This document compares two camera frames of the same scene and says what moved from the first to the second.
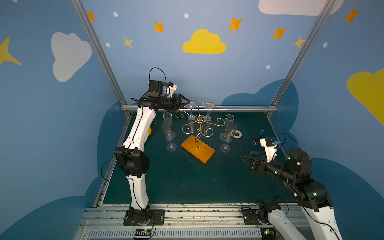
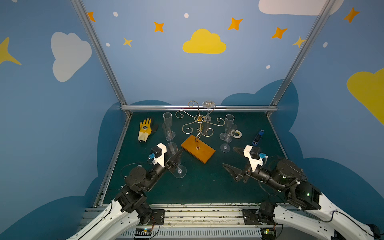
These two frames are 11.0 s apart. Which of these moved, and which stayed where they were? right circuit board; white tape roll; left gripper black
Moved: left gripper black
Stayed: right circuit board; white tape roll
